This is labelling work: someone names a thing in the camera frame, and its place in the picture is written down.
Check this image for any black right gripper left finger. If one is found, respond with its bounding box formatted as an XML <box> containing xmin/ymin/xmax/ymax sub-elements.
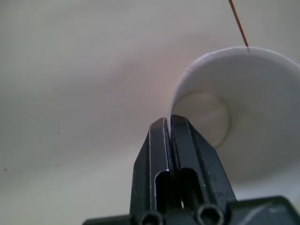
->
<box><xmin>129</xmin><ymin>117</ymin><xmax>176</xmax><ymax>216</ymax></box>

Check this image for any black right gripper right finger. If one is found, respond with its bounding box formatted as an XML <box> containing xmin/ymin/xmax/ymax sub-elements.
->
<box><xmin>170</xmin><ymin>114</ymin><xmax>237</xmax><ymax>213</ymax></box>

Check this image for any white paper cup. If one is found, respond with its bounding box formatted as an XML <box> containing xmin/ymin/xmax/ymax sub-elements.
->
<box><xmin>165</xmin><ymin>46</ymin><xmax>300</xmax><ymax>202</ymax></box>

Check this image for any thin brown wire rod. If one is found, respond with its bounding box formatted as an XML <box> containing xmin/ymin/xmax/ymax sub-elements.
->
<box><xmin>228</xmin><ymin>0</ymin><xmax>249</xmax><ymax>47</ymax></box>

